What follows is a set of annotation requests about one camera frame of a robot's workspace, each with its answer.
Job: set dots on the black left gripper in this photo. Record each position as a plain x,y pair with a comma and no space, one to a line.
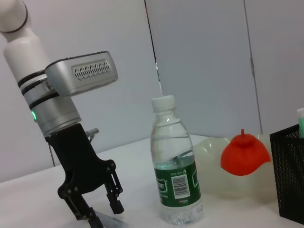
76,161

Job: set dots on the grey marker pen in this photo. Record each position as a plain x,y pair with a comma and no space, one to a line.
109,219

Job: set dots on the clear green-label water bottle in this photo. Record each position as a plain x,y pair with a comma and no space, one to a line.
175,166

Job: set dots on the orange fruit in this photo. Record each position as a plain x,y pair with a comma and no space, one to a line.
244,156

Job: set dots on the mint green pen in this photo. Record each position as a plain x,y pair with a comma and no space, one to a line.
301,123

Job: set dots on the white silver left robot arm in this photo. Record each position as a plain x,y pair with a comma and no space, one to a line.
28,66

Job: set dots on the pale green glass fruit plate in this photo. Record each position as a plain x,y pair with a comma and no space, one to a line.
213,180

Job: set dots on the black mesh pen holder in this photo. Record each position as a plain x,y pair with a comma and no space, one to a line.
289,171

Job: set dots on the left wrist camera housing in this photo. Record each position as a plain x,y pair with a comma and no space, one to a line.
83,73

